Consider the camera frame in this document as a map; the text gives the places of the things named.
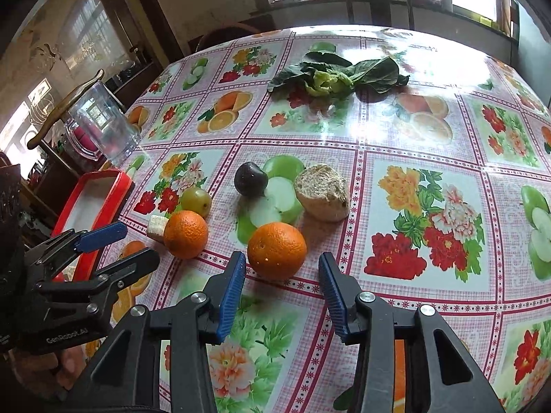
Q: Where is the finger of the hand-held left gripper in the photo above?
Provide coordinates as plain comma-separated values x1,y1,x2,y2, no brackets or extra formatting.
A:
37,247,161,332
23,222,128,277

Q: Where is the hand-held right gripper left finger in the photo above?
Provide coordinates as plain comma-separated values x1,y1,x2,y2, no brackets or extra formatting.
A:
75,251,247,413

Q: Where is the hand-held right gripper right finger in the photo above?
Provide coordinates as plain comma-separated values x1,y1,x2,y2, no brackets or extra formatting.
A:
318,252,504,413

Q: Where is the red tray with white inside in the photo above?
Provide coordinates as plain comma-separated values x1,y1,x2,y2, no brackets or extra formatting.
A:
51,170,135,285

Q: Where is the orange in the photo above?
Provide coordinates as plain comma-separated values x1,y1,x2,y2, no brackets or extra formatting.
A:
247,221,308,282
163,210,210,260

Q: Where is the person's left hand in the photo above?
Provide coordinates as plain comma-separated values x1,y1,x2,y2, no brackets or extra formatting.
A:
9,342,93,396

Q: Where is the small beige vegetable chunk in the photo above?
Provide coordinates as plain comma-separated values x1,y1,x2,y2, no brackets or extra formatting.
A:
147,215,169,243

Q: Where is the small green fruit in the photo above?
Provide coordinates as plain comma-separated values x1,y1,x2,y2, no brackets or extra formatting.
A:
179,186,212,218

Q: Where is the beige cut vegetable chunk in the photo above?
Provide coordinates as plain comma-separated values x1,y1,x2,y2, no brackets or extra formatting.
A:
294,163,351,223

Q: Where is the clear glass mug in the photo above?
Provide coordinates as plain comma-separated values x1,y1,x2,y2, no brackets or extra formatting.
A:
64,81,143,168

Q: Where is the dark purple plum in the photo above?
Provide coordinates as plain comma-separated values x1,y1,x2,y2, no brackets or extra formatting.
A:
233,161,269,197

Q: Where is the fruit and flower printed tablecloth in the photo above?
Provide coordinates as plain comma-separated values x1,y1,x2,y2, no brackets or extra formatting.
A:
86,25,551,413

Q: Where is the leafy green vegetable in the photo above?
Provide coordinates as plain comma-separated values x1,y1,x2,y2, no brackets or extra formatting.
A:
267,51,410,99

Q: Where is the round wicker chair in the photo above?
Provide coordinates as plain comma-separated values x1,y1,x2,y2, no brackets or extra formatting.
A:
196,26,263,52

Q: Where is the grey refrigerator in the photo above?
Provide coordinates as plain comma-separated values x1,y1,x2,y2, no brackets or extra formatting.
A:
517,4,551,108

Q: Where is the wooden chair with curved rail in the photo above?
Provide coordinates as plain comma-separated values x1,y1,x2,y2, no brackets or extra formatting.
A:
26,69,130,173

